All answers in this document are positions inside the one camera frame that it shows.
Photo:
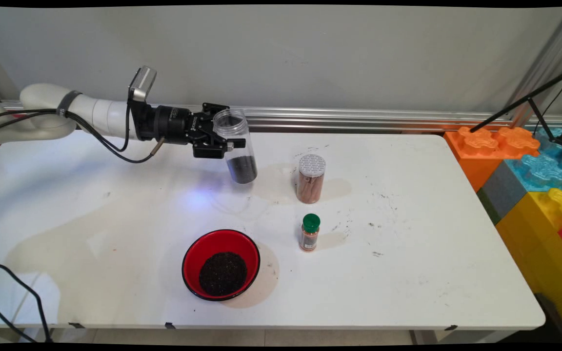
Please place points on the black tripod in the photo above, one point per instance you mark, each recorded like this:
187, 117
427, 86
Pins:
505, 110

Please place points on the spice bottle green cap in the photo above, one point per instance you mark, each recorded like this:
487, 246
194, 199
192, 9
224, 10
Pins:
309, 236

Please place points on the aluminium rail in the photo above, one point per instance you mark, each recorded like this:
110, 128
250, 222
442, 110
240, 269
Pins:
359, 119

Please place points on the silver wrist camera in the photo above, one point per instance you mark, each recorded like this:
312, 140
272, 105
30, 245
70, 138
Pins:
142, 83

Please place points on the blue studded foam block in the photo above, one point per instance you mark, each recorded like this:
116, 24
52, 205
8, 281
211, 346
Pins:
537, 173

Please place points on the orange foam block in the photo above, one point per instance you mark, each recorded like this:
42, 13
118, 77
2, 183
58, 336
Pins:
476, 161

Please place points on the grey foam block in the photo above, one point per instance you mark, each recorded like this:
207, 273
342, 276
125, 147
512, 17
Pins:
500, 192

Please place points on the cinnamon stick jar silver lid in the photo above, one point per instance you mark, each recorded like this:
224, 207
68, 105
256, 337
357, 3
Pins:
310, 185

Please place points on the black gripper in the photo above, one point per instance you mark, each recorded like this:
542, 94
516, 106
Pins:
171, 124

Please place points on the red bowl black rim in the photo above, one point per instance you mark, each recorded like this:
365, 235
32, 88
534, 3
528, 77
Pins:
212, 243

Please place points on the black seed pile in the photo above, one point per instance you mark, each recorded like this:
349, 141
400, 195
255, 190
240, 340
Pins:
222, 275

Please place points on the clear plastic jar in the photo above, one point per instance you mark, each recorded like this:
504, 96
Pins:
239, 168

